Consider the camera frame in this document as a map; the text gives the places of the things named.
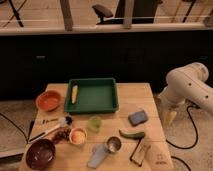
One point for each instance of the brown dried item pile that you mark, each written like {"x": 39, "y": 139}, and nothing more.
{"x": 60, "y": 135}

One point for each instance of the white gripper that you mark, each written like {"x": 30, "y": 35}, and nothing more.
{"x": 168, "y": 112}

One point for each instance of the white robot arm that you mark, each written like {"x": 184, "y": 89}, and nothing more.
{"x": 186, "y": 83}

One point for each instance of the wooden box grater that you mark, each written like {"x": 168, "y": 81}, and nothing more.
{"x": 140, "y": 151}

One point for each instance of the small cup with orange content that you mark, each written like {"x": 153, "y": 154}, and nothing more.
{"x": 78, "y": 136}

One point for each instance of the green pepper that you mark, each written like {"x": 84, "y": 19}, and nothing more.
{"x": 134, "y": 136}

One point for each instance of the small green cup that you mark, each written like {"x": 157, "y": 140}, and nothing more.
{"x": 94, "y": 124}

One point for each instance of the green plastic tray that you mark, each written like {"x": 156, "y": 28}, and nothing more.
{"x": 95, "y": 95}

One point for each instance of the small metal cup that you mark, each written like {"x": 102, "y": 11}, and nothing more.
{"x": 113, "y": 144}

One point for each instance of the dish brush with black bristles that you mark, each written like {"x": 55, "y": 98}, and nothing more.
{"x": 63, "y": 122}

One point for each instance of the yellow corn cob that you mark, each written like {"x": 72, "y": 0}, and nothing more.
{"x": 74, "y": 94}

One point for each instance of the blue sponge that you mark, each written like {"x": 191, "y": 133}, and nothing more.
{"x": 137, "y": 118}

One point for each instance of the black office chair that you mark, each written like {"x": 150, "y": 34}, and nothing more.
{"x": 144, "y": 12}

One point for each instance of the orange bowl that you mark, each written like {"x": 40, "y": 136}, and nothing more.
{"x": 48, "y": 100}

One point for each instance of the dark purple bowl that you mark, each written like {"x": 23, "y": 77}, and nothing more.
{"x": 40, "y": 154}

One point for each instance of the grey blue cloth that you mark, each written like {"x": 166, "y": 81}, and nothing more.
{"x": 99, "y": 154}

